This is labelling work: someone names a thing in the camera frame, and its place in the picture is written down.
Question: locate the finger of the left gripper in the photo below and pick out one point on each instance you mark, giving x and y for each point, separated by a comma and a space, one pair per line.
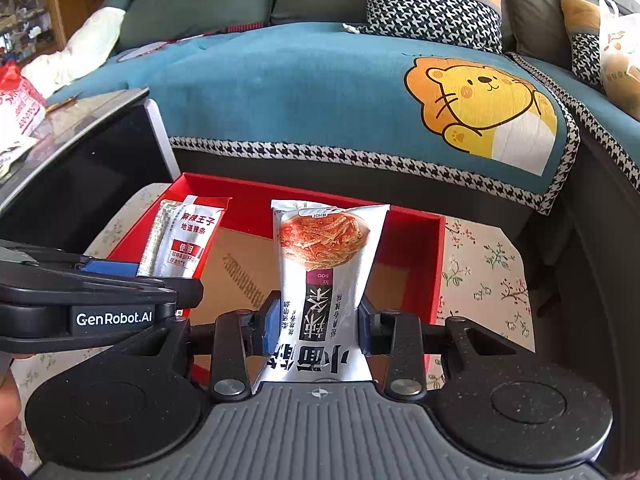
109, 267

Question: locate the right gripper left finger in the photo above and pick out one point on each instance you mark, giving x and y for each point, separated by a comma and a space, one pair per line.
237, 335

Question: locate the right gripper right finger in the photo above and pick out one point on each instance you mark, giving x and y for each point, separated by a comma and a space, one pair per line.
392, 342

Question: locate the white red spicy strip packet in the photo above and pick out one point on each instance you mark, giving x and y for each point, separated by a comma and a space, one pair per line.
181, 236

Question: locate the red cardboard box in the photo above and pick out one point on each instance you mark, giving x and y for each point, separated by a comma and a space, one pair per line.
405, 234

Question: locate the white noodle snack packet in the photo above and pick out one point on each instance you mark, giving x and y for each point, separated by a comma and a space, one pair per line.
325, 254

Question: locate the person left hand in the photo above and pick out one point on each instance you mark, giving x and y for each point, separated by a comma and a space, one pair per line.
13, 432

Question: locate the floral tablecloth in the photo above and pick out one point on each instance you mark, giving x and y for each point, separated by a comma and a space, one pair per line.
482, 278

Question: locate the black glossy tv stand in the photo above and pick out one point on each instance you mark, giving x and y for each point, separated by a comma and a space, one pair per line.
91, 156

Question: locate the white red plastic bag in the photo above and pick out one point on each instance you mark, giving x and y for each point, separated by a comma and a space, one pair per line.
22, 110

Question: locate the grey green sofa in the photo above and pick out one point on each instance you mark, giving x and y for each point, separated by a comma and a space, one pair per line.
590, 236

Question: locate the white cloth on sofa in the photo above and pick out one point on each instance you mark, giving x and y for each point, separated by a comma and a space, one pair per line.
86, 51

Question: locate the blue lion sofa cover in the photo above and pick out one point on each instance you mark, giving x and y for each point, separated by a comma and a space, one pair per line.
318, 93

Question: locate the orange houndstooth pillow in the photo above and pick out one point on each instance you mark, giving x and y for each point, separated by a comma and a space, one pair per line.
582, 24
473, 24

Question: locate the white printed plastic bag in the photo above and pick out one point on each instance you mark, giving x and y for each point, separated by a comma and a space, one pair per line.
619, 57

